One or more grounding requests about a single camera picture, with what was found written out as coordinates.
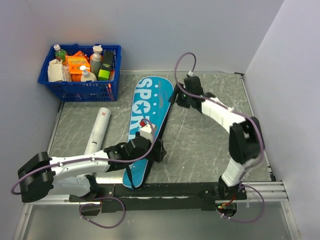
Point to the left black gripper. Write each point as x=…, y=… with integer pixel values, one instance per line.
x=156, y=155

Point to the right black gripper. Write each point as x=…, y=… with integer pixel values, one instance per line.
x=178, y=90

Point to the blue racket cover bag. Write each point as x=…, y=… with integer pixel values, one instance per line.
x=150, y=101

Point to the white shuttlecock tube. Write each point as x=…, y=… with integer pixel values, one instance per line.
x=98, y=131

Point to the blue plastic basket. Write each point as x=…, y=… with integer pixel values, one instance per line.
x=97, y=91

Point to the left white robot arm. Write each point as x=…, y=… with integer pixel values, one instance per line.
x=43, y=175

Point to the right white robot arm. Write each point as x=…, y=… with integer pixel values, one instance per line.
x=246, y=144

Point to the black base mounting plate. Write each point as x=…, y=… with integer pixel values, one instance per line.
x=109, y=205

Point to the black green box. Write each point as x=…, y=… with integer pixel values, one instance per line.
x=106, y=66

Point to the grey pump bottle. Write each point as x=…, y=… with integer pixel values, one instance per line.
x=95, y=60

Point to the beige pump bottle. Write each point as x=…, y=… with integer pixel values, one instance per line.
x=87, y=75

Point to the orange snack packet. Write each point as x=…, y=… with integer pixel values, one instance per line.
x=74, y=62

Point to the beige cloth bag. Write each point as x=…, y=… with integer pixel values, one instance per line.
x=57, y=72

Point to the green drink bottle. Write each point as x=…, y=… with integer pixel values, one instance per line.
x=60, y=53

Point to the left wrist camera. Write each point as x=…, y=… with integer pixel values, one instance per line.
x=146, y=131

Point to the aluminium rail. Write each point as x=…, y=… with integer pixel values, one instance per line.
x=270, y=191

